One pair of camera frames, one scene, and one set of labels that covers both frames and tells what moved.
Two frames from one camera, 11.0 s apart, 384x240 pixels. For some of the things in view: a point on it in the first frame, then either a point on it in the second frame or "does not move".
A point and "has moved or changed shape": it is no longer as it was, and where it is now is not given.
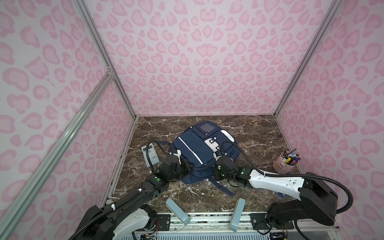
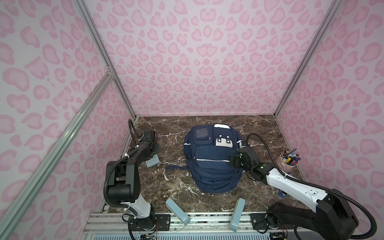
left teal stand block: [184, 218] does not move
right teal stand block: [237, 214] does not move
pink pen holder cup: [286, 162] does not move
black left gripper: [187, 168] to [157, 147]
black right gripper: [216, 174] to [236, 158]
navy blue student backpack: [202, 143] has moved or changed shape
